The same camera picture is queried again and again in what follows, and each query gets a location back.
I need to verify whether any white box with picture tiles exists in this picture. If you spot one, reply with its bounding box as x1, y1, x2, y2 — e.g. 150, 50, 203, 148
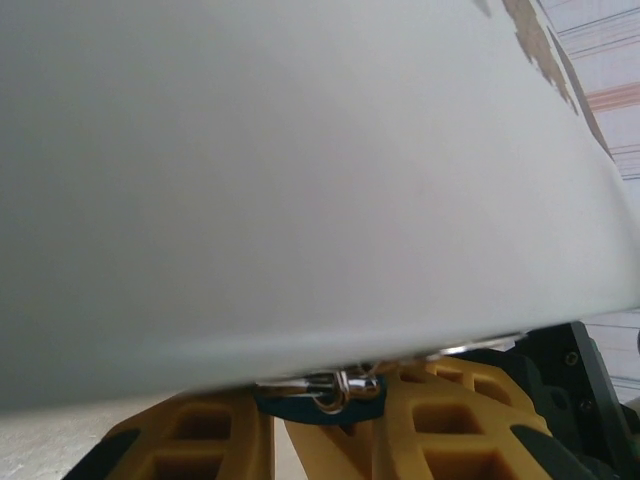
0, 0, 640, 417

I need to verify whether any plain dark brown tile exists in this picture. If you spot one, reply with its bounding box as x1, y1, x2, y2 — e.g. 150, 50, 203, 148
545, 25, 616, 162

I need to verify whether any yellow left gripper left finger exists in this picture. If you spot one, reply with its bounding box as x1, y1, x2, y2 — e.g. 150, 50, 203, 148
62, 387, 277, 480

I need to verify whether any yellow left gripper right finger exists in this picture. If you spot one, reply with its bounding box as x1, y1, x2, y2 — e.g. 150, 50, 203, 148
284, 357, 601, 480

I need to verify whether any scalloped light wooden tile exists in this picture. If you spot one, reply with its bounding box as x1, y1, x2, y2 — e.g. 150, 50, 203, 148
499, 0, 582, 117

